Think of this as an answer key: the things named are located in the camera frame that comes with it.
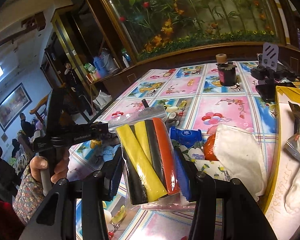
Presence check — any yellow taped cardboard box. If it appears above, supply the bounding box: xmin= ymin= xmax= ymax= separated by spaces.
xmin=260 ymin=86 xmax=300 ymax=239

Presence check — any floral sleeve left forearm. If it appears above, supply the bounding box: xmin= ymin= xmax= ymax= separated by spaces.
xmin=12 ymin=165 xmax=45 ymax=225

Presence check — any floral patterned tablecloth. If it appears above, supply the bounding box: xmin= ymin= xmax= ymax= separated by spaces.
xmin=68 ymin=61 xmax=278 ymax=239

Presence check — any colourful sponge pack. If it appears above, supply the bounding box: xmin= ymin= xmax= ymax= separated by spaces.
xmin=109 ymin=106 xmax=191 ymax=211

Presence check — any dark jar with cork lid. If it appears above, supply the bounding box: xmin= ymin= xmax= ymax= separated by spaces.
xmin=216 ymin=54 xmax=237 ymax=87

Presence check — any grey phone stand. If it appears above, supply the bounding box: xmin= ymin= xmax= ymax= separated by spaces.
xmin=261 ymin=42 xmax=279 ymax=72

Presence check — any red plastic bag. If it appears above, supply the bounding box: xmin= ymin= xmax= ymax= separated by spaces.
xmin=204 ymin=134 xmax=218 ymax=161

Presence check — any white cloth bag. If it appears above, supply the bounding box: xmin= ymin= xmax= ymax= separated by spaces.
xmin=213 ymin=124 xmax=267 ymax=201

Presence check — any lemon print tissue pack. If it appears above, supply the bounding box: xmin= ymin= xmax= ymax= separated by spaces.
xmin=172 ymin=140 xmax=231 ymax=181

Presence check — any black electric motor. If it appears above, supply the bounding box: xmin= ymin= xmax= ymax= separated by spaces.
xmin=141 ymin=99 xmax=188 ymax=128

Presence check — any wooden glass cabinet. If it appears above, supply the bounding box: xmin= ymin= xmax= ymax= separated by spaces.
xmin=39 ymin=0 xmax=133 ymax=100

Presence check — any black device on table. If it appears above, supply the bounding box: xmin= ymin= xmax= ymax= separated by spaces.
xmin=251 ymin=54 xmax=297 ymax=102

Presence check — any framed wall picture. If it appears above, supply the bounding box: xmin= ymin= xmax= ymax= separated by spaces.
xmin=0 ymin=83 xmax=32 ymax=132

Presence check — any flower mural panel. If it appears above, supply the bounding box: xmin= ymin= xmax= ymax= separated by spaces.
xmin=100 ymin=0 xmax=290 ymax=63

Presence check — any blue cloth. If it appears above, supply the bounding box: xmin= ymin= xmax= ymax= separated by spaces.
xmin=90 ymin=145 xmax=120 ymax=164

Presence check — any person's left hand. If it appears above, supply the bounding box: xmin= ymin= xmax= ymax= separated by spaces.
xmin=30 ymin=148 xmax=70 ymax=183

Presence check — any blue white tissue pack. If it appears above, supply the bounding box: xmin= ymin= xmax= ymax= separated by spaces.
xmin=170 ymin=126 xmax=202 ymax=148

